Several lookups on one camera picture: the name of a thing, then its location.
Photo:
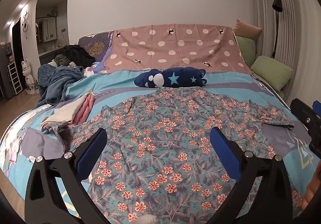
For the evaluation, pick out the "mirror cabinet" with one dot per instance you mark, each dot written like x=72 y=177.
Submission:
x=47 y=29

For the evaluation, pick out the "white storage rack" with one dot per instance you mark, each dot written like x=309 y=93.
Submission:
x=14 y=78

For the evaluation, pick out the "blue patterned bed sheet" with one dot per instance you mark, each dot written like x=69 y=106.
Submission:
x=117 y=86

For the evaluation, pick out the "green garment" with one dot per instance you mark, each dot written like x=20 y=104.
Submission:
x=61 y=59

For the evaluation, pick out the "tan pillow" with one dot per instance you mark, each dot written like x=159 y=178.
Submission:
x=247 y=28

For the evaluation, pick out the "black clothes pile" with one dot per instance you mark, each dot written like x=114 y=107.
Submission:
x=77 y=54

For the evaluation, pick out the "white fluffy object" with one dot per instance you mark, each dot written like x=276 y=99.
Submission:
x=148 y=220

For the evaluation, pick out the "navy star plush blanket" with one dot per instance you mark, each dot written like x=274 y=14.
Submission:
x=175 y=77

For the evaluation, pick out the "brown polka dot cloth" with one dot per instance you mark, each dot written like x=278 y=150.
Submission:
x=175 y=48

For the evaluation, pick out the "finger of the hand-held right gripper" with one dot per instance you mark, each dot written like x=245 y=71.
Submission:
x=302 y=111

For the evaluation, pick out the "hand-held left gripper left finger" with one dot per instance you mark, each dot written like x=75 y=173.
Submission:
x=94 y=150

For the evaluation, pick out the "blue floral headboard cloth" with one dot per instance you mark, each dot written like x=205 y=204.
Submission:
x=96 y=44

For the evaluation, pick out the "white deer wall decoration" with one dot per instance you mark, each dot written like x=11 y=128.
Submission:
x=25 y=25

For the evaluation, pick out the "person's right hand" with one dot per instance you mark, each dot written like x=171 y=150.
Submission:
x=313 y=190

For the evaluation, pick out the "white bear figurine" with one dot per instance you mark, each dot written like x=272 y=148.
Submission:
x=27 y=75

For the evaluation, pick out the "crumpled blue blanket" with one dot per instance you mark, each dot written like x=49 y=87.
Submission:
x=56 y=78

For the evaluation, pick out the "grey curtain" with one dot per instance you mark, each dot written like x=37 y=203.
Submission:
x=296 y=13

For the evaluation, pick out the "large green pillow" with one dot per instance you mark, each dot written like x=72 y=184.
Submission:
x=272 y=72

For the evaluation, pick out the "folded cream garment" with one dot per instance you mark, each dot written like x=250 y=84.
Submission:
x=66 y=113

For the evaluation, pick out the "teal floral shirt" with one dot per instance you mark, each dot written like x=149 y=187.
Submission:
x=163 y=151

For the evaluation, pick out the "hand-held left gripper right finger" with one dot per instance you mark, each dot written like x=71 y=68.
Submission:
x=224 y=150

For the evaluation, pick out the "black floor lamp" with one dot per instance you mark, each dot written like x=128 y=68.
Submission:
x=277 y=5

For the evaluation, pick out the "small green pillow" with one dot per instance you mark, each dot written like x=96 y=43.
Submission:
x=245 y=49

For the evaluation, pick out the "white printed cloth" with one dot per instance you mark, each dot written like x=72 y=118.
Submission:
x=90 y=68

